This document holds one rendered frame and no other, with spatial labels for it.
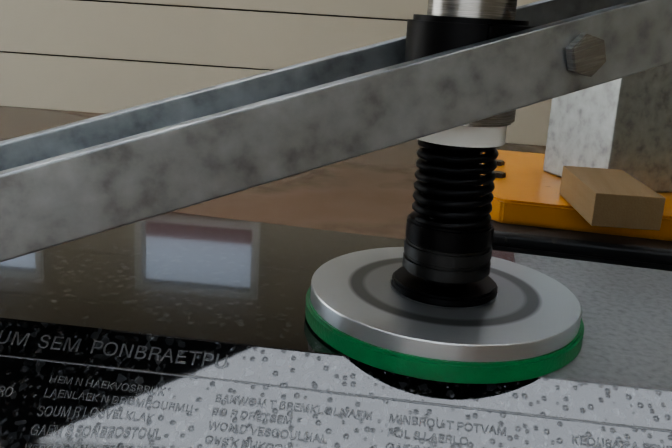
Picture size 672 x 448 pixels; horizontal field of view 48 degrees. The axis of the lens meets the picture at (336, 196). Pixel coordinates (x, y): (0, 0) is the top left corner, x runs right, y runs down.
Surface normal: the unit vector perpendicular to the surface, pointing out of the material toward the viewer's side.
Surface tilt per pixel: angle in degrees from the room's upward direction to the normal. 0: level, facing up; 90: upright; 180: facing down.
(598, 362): 0
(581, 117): 90
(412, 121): 90
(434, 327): 0
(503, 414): 45
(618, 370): 0
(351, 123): 90
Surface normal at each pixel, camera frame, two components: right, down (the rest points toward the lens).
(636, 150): 0.33, 0.25
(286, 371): -0.04, -0.52
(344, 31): -0.09, 0.23
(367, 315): 0.06, -0.97
